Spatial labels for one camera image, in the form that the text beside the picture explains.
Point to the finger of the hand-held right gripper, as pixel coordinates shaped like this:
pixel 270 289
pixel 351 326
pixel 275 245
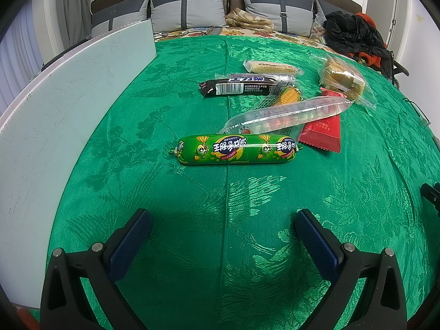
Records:
pixel 431 194

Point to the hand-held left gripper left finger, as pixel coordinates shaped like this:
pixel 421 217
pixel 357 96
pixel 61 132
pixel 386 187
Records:
pixel 132 240

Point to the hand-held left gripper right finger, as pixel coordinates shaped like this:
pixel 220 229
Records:
pixel 316 240

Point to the red snack packet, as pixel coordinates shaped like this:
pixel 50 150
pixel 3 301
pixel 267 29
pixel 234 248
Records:
pixel 323 134

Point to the green sausage packet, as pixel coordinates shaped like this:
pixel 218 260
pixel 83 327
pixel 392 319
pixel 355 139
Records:
pixel 237 149

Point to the long clear candy packet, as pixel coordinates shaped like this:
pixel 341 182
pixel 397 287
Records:
pixel 285 115

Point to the corn print snack packet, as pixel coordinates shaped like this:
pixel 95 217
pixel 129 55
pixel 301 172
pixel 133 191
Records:
pixel 288 96

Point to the clear bread cake packet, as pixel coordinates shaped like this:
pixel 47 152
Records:
pixel 342 75

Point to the black chocolate bar packet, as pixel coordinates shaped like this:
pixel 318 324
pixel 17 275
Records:
pixel 237 88

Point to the cream biscuit packet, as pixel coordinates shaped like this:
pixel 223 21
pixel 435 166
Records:
pixel 271 67

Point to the small clear plastic piece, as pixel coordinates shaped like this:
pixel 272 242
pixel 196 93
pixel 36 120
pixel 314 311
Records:
pixel 425 122

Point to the green embroidered blanket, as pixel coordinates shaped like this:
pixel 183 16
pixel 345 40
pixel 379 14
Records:
pixel 206 196

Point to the white board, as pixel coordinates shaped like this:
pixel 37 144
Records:
pixel 51 144

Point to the black chair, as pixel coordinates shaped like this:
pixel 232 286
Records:
pixel 398 68

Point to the black jacket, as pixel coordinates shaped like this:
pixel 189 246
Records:
pixel 347 31

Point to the orange garment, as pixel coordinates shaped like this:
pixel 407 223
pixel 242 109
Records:
pixel 366 19

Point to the white door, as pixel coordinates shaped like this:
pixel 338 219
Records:
pixel 385 7

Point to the clear plastic bag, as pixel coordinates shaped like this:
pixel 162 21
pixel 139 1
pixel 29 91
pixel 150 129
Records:
pixel 317 27

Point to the floral bed sheet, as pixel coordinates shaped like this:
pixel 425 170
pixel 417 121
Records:
pixel 192 33

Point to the beige patterned cloth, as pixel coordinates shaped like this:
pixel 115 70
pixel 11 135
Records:
pixel 247 19

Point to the grey curtain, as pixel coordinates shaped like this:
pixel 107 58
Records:
pixel 75 7

